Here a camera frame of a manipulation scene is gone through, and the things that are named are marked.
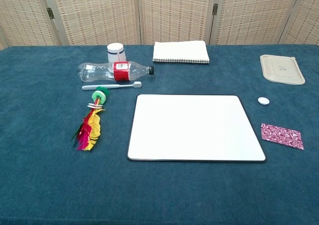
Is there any white toothbrush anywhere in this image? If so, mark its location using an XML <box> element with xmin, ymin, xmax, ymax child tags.
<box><xmin>81</xmin><ymin>81</ymin><xmax>143</xmax><ymax>91</ymax></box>

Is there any maroon patterned card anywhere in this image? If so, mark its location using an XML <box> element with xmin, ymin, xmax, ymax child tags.
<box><xmin>260</xmin><ymin>122</ymin><xmax>305</xmax><ymax>151</ymax></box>

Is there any white rectangular board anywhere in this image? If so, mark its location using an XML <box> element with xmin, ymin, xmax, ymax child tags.
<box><xmin>127</xmin><ymin>94</ymin><xmax>267</xmax><ymax>163</ymax></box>

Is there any blue tablecloth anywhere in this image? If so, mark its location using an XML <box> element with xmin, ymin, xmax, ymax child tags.
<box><xmin>0</xmin><ymin>44</ymin><xmax>319</xmax><ymax>225</ymax></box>

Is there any colourful feather shuttlecock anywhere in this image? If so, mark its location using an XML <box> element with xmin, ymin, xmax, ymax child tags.
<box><xmin>70</xmin><ymin>86</ymin><xmax>111</xmax><ymax>152</ymax></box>

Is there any clear plastic bottle red label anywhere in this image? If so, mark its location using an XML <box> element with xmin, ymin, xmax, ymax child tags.
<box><xmin>77</xmin><ymin>60</ymin><xmax>155</xmax><ymax>83</ymax></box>

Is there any woven folding screen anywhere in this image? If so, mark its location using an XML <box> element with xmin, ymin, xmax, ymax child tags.
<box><xmin>0</xmin><ymin>0</ymin><xmax>319</xmax><ymax>51</ymax></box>

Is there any beige pulp container lid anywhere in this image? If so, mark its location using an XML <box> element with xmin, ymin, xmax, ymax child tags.
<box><xmin>259</xmin><ymin>54</ymin><xmax>306</xmax><ymax>86</ymax></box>

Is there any white spiral notebook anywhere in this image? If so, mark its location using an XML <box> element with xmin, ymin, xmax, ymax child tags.
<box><xmin>152</xmin><ymin>40</ymin><xmax>210</xmax><ymax>64</ymax></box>

